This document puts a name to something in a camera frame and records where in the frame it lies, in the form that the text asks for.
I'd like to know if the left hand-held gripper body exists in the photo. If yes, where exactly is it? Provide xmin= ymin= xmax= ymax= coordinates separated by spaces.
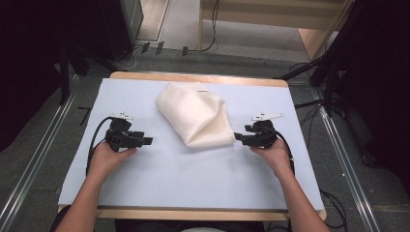
xmin=104 ymin=111 xmax=146 ymax=153

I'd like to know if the metal floor rail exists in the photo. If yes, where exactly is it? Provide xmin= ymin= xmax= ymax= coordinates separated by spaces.
xmin=0 ymin=74 xmax=81 ymax=232
xmin=309 ymin=86 xmax=382 ymax=232

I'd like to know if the black metal stand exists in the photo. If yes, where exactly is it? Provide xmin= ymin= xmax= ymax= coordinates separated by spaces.
xmin=58 ymin=43 xmax=90 ymax=106
xmin=273 ymin=0 xmax=368 ymax=117

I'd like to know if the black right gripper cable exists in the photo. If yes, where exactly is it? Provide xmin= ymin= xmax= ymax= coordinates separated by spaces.
xmin=262 ymin=125 xmax=296 ymax=177

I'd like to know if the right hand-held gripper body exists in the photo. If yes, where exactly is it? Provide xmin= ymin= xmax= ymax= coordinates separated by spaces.
xmin=244 ymin=112 xmax=285 ymax=150

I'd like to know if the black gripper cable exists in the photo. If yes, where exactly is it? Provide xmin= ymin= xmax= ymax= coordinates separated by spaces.
xmin=262 ymin=125 xmax=296 ymax=177
xmin=85 ymin=116 xmax=114 ymax=178

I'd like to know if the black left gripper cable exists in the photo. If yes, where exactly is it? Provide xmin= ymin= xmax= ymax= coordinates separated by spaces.
xmin=85 ymin=116 xmax=114 ymax=178

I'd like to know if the black hanging cable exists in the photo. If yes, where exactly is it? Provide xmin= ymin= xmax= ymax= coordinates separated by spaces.
xmin=188 ymin=0 xmax=220 ymax=53

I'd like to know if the wooden table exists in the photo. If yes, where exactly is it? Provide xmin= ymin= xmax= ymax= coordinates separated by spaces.
xmin=57 ymin=71 xmax=328 ymax=222

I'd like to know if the person's right hand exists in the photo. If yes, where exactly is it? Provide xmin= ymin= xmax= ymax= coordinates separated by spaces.
xmin=249 ymin=138 xmax=293 ymax=178

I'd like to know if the light blue table mat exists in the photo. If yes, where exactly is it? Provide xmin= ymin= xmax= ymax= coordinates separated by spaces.
xmin=57 ymin=77 xmax=325 ymax=211

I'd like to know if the dark cabinet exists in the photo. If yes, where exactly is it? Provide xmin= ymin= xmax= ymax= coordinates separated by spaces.
xmin=98 ymin=0 xmax=145 ymax=63

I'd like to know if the person's dark clothing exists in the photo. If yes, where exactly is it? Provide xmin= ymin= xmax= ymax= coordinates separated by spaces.
xmin=49 ymin=205 xmax=291 ymax=232

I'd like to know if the white floor cable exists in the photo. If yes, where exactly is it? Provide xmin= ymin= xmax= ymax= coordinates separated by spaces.
xmin=110 ymin=44 xmax=143 ymax=73

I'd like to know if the person's left hand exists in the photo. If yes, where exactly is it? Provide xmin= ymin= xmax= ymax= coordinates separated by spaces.
xmin=88 ymin=141 xmax=138 ymax=182

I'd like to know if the light wooden shelf unit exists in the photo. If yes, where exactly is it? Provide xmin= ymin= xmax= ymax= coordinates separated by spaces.
xmin=197 ymin=0 xmax=355 ymax=61

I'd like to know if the white towel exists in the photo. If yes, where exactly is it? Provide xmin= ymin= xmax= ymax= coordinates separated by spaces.
xmin=155 ymin=81 xmax=237 ymax=149

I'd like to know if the black floor cable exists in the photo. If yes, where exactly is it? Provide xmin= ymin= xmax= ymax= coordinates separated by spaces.
xmin=319 ymin=188 xmax=348 ymax=230

